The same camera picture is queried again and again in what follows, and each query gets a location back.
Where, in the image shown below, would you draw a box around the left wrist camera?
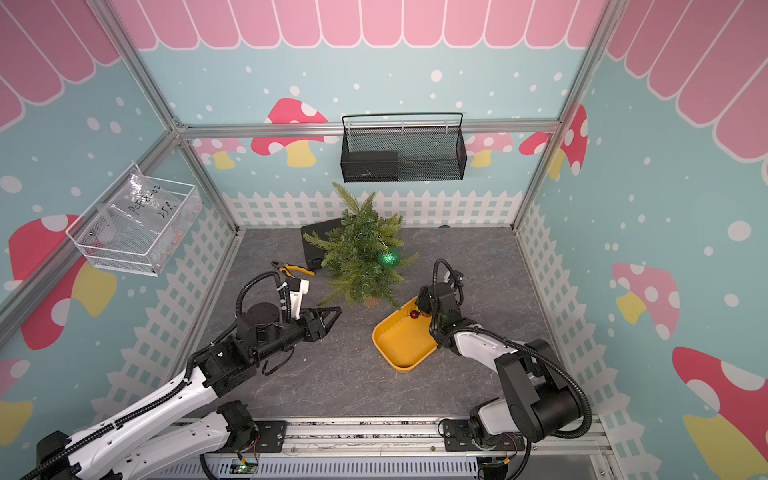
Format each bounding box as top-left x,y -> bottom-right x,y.
284,278 -> 310,320

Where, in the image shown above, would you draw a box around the small green christmas tree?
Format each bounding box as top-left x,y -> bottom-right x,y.
303,183 -> 418,307

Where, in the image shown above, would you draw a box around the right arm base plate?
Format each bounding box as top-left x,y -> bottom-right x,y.
437,418 -> 525,454

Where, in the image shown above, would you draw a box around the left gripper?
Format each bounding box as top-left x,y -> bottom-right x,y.
254,308 -> 343,365

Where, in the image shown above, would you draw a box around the aluminium front rail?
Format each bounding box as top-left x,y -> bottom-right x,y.
260,416 -> 614,458

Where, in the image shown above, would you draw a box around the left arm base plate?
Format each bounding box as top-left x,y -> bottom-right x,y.
200,419 -> 288,455

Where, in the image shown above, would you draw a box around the black wire mesh basket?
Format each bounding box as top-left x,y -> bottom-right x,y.
340,112 -> 468,182

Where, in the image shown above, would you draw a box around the black box on table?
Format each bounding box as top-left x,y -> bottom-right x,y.
300,217 -> 344,272

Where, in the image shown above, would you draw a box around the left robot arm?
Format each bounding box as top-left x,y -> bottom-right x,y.
25,271 -> 342,479

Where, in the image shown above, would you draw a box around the clear plastic bag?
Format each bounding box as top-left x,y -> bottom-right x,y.
98,172 -> 181,250

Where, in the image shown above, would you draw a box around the yellow plastic tray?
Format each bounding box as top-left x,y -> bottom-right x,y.
372,296 -> 438,373

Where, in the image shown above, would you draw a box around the black box in basket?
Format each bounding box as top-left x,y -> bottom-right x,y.
341,151 -> 399,183

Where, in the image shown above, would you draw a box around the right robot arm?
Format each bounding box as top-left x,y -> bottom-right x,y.
416,259 -> 593,448

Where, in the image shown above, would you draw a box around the white wire basket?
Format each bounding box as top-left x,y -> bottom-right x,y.
66,164 -> 203,277

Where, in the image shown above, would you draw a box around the yellow black pliers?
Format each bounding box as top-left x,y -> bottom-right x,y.
270,261 -> 315,278

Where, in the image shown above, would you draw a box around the green glitter ball ornament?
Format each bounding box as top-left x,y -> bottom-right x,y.
377,248 -> 401,269

